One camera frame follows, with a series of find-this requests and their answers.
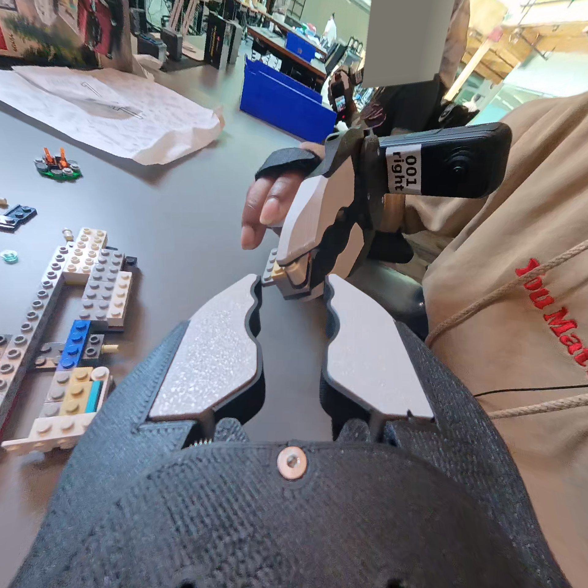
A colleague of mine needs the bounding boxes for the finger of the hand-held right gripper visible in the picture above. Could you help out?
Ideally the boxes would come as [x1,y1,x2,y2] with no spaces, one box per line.
[327,224,367,279]
[277,149,357,267]

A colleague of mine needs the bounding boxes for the colourful lego set box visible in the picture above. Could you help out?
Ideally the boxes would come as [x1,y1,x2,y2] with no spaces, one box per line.
[0,0,134,72]

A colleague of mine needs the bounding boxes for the blue plastic bin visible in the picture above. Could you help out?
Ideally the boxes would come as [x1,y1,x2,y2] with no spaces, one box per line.
[240,55,338,144]

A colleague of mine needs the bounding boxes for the black printed box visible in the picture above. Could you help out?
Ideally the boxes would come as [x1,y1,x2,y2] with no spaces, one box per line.
[203,11,243,70]

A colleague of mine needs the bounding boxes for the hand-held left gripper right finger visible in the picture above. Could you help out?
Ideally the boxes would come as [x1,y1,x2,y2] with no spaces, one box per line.
[321,274,435,442]

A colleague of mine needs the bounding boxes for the green round lego campfire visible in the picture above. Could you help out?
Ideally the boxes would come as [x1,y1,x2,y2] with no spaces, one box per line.
[33,147,83,181]

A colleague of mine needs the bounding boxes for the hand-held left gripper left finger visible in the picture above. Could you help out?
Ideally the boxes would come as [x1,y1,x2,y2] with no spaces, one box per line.
[148,274,265,443]

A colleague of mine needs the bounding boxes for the thin black cable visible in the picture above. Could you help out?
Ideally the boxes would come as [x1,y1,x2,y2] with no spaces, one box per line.
[473,385,588,398]

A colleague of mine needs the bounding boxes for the person's right hand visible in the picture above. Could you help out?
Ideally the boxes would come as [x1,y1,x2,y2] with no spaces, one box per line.
[240,141,324,251]

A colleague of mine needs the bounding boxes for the printed white paper bag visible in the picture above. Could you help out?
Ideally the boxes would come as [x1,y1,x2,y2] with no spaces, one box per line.
[0,66,226,166]

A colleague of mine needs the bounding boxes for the beige hoodie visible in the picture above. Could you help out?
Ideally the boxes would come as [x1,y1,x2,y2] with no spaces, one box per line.
[402,0,588,588]

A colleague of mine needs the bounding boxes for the pile of lego pieces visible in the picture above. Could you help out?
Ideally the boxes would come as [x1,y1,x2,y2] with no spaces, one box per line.
[0,197,38,266]

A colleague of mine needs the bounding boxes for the small grey lego assembly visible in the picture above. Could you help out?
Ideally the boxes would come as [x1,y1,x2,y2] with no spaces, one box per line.
[261,248,324,301]

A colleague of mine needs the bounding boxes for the long grey lego build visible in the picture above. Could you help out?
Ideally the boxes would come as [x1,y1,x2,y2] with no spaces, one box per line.
[0,226,139,453]

